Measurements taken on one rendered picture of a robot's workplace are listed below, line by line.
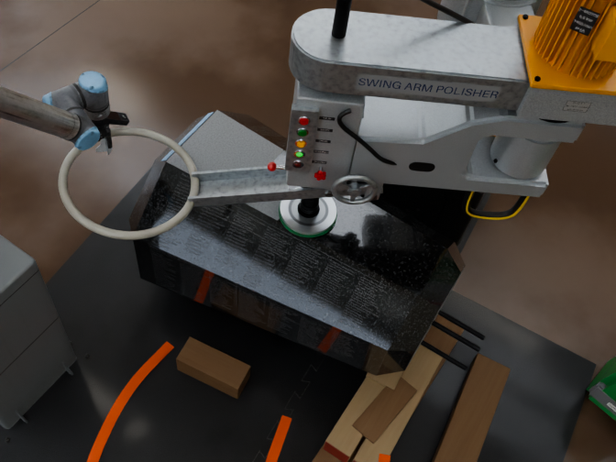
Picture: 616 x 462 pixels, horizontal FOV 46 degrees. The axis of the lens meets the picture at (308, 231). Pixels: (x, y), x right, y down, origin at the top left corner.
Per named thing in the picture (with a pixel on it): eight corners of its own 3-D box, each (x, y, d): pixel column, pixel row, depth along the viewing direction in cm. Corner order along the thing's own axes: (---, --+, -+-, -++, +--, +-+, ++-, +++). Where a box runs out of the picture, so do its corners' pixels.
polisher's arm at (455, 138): (522, 171, 262) (577, 73, 222) (532, 224, 250) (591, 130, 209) (322, 153, 258) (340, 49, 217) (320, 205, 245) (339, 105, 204)
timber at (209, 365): (177, 369, 318) (175, 358, 308) (191, 347, 324) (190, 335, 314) (237, 400, 313) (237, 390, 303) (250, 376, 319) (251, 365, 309)
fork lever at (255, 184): (382, 158, 258) (380, 148, 254) (383, 202, 247) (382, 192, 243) (196, 172, 269) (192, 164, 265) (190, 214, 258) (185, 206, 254)
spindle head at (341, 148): (389, 150, 257) (417, 56, 220) (390, 201, 245) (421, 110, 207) (288, 141, 254) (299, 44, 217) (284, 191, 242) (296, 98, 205)
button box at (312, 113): (309, 166, 232) (319, 105, 209) (309, 172, 231) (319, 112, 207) (284, 164, 232) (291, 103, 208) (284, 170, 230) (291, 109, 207)
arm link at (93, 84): (71, 74, 241) (98, 64, 245) (75, 100, 252) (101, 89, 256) (84, 93, 238) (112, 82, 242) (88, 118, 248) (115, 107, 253)
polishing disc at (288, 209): (330, 240, 264) (331, 238, 263) (273, 227, 265) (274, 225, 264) (340, 194, 276) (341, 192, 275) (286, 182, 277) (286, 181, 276)
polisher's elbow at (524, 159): (483, 136, 245) (501, 94, 228) (537, 137, 247) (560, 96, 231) (494, 181, 234) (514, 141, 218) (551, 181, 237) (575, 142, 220)
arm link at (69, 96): (53, 114, 233) (88, 100, 238) (36, 90, 237) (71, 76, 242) (57, 132, 241) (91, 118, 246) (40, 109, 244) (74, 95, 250)
